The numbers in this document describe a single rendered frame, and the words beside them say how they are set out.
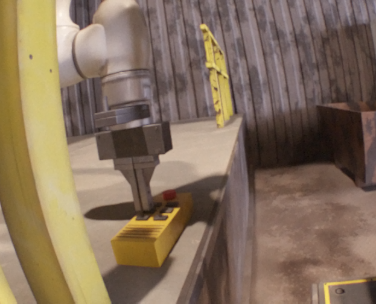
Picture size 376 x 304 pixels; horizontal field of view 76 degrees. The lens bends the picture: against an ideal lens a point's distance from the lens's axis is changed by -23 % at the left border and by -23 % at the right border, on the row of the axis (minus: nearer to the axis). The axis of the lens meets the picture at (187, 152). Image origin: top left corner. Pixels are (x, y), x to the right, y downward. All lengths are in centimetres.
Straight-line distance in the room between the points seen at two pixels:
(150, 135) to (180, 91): 357
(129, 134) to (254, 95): 350
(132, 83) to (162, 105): 364
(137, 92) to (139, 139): 8
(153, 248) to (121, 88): 26
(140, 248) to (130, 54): 31
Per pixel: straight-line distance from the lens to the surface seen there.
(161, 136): 49
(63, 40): 56
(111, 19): 52
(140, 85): 50
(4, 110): 27
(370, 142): 252
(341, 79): 420
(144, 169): 54
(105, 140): 54
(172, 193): 61
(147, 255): 45
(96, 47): 51
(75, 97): 474
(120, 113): 45
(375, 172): 270
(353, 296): 98
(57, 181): 28
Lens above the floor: 94
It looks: 9 degrees down
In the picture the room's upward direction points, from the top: 8 degrees counter-clockwise
